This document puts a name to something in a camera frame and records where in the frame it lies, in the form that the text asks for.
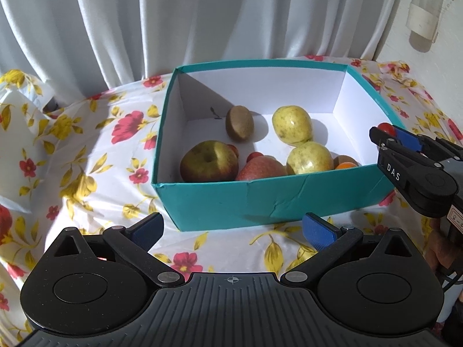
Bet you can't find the floral tablecloth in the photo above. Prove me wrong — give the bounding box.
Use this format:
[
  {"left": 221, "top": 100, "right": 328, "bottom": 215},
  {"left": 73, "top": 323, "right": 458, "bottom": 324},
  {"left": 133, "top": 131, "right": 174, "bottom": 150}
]
[{"left": 0, "top": 55, "right": 463, "bottom": 344}]

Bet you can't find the white wall pipe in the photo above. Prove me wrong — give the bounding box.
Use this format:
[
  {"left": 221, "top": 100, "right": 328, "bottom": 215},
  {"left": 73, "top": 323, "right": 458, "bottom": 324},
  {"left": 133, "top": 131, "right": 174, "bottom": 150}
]
[{"left": 405, "top": 0, "right": 445, "bottom": 40}]

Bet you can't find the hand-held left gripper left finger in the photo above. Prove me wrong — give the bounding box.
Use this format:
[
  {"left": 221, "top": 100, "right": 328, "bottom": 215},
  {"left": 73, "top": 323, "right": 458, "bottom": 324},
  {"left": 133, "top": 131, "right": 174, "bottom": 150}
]
[{"left": 52, "top": 213, "right": 183, "bottom": 288}]

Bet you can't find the green red apple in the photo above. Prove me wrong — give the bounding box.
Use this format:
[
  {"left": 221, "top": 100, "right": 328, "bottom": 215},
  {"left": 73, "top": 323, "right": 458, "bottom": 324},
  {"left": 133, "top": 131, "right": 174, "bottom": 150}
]
[{"left": 180, "top": 140, "right": 239, "bottom": 183}]

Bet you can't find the teal cardboard box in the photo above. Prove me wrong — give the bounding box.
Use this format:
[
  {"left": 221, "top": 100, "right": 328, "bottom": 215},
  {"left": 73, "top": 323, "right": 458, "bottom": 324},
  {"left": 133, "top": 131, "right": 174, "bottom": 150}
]
[{"left": 151, "top": 59, "right": 407, "bottom": 232}]

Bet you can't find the black cable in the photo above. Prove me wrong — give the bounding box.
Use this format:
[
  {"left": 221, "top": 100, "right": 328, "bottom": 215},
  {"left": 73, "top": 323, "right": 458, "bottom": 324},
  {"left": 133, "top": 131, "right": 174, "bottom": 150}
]
[{"left": 439, "top": 271, "right": 463, "bottom": 297}]

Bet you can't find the person's right hand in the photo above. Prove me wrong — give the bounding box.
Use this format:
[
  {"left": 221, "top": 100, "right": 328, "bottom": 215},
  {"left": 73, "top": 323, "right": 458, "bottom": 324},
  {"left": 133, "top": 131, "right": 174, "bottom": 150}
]
[{"left": 424, "top": 220, "right": 457, "bottom": 274}]

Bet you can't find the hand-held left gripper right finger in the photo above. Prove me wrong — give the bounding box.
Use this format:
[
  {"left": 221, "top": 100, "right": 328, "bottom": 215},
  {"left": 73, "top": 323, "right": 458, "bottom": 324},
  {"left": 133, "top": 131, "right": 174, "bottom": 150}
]
[{"left": 280, "top": 213, "right": 413, "bottom": 288}]

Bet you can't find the white curtain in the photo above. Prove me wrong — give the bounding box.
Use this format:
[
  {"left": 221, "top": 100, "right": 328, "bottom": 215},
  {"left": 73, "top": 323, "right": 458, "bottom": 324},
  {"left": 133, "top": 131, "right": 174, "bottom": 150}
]
[{"left": 0, "top": 0, "right": 402, "bottom": 98}]

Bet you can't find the yellow green pear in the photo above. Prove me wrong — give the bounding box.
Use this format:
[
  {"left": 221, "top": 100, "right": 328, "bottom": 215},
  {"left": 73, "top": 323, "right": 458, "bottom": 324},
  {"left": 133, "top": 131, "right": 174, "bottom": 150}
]
[
  {"left": 287, "top": 141, "right": 334, "bottom": 175},
  {"left": 272, "top": 106, "right": 313, "bottom": 144}
]

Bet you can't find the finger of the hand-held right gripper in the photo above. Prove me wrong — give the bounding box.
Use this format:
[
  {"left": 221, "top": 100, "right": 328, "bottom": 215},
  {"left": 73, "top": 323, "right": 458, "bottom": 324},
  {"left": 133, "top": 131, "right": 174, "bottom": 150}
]
[
  {"left": 369, "top": 126, "right": 461, "bottom": 218},
  {"left": 392, "top": 125, "right": 463, "bottom": 161}
]

